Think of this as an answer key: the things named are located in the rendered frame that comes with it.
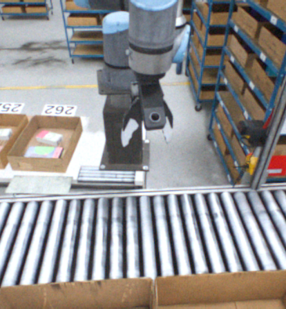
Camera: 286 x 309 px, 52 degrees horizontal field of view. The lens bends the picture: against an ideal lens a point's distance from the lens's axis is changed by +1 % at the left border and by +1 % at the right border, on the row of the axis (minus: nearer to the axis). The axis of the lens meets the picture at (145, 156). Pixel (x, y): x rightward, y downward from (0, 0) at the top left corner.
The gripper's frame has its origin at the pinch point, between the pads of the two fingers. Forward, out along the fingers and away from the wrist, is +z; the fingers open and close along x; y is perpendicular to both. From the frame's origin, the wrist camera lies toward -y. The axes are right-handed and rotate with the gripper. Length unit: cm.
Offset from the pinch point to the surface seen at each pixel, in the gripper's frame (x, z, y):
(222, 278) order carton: -18.1, 28.0, -24.3
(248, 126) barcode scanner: -49, 24, 34
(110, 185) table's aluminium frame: 9, 64, 43
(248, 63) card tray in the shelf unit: -91, 38, 121
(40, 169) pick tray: 43, 60, 55
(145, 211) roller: -6, 58, 22
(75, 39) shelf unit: 39, 120, 377
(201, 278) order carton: -12.3, 27.9, -23.7
